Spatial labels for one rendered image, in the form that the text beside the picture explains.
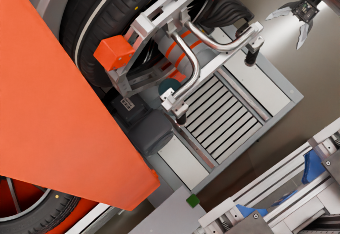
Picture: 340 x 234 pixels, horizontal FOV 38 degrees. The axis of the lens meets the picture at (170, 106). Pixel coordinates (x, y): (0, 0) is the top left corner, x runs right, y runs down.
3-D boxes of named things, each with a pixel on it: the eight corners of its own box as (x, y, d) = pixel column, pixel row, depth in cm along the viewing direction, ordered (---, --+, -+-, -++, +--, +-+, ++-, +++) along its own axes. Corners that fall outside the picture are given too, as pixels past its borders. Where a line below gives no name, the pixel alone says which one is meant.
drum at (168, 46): (181, 24, 186) (180, 8, 172) (220, 65, 181) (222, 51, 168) (153, 48, 184) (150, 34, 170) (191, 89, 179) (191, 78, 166)
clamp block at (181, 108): (171, 90, 167) (170, 85, 162) (189, 110, 165) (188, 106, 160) (160, 100, 167) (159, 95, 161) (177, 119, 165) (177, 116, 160)
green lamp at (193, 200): (193, 193, 186) (193, 192, 182) (200, 201, 186) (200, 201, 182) (185, 200, 186) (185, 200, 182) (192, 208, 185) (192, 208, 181)
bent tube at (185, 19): (218, -9, 167) (219, -24, 156) (258, 31, 163) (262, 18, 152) (178, 25, 164) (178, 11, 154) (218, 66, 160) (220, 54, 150)
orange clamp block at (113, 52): (120, 33, 155) (101, 38, 148) (136, 51, 153) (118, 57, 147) (111, 49, 159) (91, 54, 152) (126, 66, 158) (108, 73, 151)
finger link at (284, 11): (265, 10, 168) (293, 4, 167) (263, 12, 174) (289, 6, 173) (267, 19, 168) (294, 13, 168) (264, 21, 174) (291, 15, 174)
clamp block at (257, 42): (245, 27, 171) (246, 21, 166) (263, 45, 170) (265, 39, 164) (234, 36, 171) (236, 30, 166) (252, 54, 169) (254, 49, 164)
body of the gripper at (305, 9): (292, 8, 166) (317, -19, 165) (287, 11, 174) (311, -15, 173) (308, 24, 166) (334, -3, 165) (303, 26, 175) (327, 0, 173)
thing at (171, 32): (174, 29, 164) (172, 15, 154) (213, 70, 160) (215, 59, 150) (133, 63, 162) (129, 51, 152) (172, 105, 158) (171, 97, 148)
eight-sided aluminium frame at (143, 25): (218, 13, 208) (227, -60, 155) (229, 24, 206) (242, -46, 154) (119, 98, 201) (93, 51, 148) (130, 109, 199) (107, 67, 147)
